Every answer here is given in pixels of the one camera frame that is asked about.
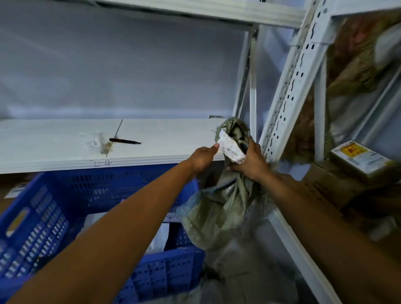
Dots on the grey plastic bag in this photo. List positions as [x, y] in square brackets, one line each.
[250, 275]

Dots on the person's left fingers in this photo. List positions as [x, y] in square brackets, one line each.
[213, 148]

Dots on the green woven sack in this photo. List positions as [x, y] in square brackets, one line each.
[219, 206]

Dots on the person's right forearm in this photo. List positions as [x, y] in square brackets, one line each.
[332, 238]

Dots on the white metal shelf rack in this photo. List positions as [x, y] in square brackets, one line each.
[163, 137]

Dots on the white barcode label packet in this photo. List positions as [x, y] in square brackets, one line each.
[231, 147]

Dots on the person's right thumb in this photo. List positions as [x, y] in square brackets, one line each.
[233, 168]

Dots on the black pen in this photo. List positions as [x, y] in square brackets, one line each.
[123, 141]

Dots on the floral patterned fabric bundle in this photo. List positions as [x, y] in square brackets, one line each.
[351, 72]

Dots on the person's left forearm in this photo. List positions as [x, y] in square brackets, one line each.
[119, 231]

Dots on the white perforated shelf rack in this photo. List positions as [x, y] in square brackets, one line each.
[294, 81]

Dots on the white parcel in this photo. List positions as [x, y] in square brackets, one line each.
[156, 238]

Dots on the cardboard box with yellow label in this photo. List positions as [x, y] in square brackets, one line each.
[360, 159]

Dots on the small clear plastic bag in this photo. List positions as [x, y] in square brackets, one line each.
[95, 143]

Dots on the person's right hand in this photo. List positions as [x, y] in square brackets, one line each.
[254, 163]

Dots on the large brown cardboard box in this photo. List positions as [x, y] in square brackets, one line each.
[341, 194]

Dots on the person's left hand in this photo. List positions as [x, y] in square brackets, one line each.
[200, 159]

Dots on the blue plastic crate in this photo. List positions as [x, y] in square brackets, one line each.
[40, 219]

